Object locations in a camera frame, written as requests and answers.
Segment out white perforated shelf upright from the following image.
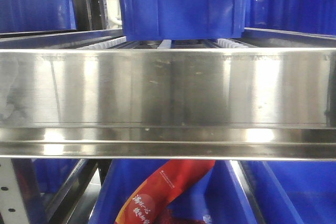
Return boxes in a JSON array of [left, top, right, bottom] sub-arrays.
[[1, 158, 29, 223]]

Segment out white roller track strips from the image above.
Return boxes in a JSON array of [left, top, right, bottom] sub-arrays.
[[80, 36, 251, 50]]

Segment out blue plastic bin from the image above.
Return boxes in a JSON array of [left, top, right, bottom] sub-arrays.
[[32, 158, 79, 194], [1, 0, 76, 34], [89, 159, 257, 223], [244, 161, 335, 223], [245, 0, 335, 35], [120, 0, 246, 40]]

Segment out red printed snack bag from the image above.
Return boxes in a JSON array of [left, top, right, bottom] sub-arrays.
[[114, 159, 215, 223]]

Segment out blue plastic bin lower centre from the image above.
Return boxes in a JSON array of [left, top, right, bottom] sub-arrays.
[[89, 159, 257, 223]]

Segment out blue plastic bin lower left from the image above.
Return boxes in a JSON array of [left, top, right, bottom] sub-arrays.
[[32, 158, 79, 194]]

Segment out blue plastic bin lower right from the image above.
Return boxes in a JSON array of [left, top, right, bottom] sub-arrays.
[[244, 161, 335, 223]]

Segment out blue plastic bin upper left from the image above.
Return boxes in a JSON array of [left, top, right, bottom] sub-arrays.
[[1, 0, 76, 34]]

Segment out blue plastic bin upper right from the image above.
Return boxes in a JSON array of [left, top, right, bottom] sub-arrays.
[[245, 0, 335, 35]]

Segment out stainless steel shelf rail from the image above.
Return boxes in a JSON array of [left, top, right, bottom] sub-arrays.
[[0, 28, 336, 161]]

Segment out dark metal shelf post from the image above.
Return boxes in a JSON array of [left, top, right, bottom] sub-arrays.
[[72, 0, 108, 31]]

